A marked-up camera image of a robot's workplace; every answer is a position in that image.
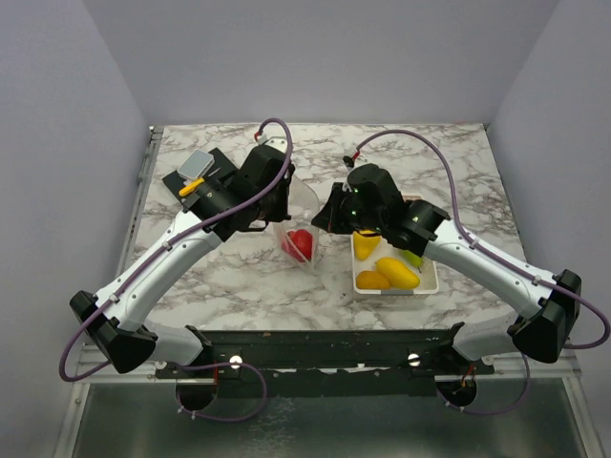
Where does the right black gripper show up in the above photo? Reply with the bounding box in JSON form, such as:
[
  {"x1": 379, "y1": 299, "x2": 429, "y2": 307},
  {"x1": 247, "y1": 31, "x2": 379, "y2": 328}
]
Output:
[{"x1": 312, "y1": 182, "x2": 385, "y2": 235}]

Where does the red apple toy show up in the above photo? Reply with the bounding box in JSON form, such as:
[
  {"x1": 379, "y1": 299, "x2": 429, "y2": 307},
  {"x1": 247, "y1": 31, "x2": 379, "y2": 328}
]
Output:
[{"x1": 281, "y1": 229, "x2": 314, "y2": 262}]

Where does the clear zip top bag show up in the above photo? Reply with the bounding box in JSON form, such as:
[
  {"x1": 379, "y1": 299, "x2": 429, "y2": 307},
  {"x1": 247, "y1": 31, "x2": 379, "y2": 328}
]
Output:
[{"x1": 272, "y1": 175, "x2": 321, "y2": 274}]

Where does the yellow lemon toy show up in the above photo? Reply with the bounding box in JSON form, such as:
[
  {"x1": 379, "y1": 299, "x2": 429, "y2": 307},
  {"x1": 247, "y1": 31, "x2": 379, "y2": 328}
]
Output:
[{"x1": 375, "y1": 258, "x2": 420, "y2": 290}]

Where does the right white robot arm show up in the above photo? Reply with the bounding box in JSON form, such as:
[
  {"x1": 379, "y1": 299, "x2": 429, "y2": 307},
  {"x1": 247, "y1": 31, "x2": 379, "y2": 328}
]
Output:
[{"x1": 311, "y1": 164, "x2": 581, "y2": 373}]

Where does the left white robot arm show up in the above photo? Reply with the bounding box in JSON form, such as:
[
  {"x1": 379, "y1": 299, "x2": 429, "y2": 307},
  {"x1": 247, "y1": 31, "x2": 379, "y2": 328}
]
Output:
[{"x1": 70, "y1": 137, "x2": 294, "y2": 377}]

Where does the grey plastic box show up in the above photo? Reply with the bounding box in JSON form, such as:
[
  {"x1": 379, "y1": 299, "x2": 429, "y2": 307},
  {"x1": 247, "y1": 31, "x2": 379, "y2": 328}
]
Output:
[{"x1": 177, "y1": 150, "x2": 215, "y2": 181}]

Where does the yellow orange mango toy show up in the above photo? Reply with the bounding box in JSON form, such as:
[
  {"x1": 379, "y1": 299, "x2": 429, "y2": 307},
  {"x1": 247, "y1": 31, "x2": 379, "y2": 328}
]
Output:
[{"x1": 355, "y1": 270, "x2": 391, "y2": 290}]

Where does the green pear toy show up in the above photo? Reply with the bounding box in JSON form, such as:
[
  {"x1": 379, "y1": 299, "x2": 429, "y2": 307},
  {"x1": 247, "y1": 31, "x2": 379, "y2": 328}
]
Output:
[{"x1": 400, "y1": 250, "x2": 424, "y2": 271}]

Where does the white plastic basket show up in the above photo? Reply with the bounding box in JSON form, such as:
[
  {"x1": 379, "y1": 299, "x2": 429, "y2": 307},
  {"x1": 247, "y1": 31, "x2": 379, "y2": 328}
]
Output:
[{"x1": 350, "y1": 236, "x2": 439, "y2": 297}]

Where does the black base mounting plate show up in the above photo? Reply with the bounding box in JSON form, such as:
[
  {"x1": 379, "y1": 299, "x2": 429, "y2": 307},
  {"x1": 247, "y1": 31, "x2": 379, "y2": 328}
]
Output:
[{"x1": 155, "y1": 328, "x2": 472, "y2": 397}]

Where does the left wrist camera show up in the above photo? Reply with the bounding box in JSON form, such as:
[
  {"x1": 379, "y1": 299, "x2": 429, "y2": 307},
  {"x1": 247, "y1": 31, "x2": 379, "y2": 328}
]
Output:
[{"x1": 256, "y1": 134, "x2": 287, "y2": 154}]

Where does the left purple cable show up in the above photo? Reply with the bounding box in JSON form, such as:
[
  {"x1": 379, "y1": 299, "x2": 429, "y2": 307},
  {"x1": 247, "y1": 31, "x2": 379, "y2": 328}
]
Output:
[{"x1": 57, "y1": 117, "x2": 295, "y2": 424}]

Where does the purple cable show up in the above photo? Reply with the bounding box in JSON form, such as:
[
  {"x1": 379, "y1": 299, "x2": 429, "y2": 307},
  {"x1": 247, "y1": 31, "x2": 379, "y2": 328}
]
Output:
[
  {"x1": 57, "y1": 117, "x2": 295, "y2": 424},
  {"x1": 343, "y1": 129, "x2": 611, "y2": 415}
]

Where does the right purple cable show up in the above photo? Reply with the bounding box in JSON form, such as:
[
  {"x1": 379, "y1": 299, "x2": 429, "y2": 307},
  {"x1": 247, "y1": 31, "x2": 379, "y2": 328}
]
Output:
[{"x1": 343, "y1": 129, "x2": 611, "y2": 415}]

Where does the aluminium rail frame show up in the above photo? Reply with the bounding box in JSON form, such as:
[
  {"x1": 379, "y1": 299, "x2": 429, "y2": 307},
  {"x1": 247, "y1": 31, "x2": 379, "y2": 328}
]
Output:
[{"x1": 52, "y1": 124, "x2": 163, "y2": 458}]

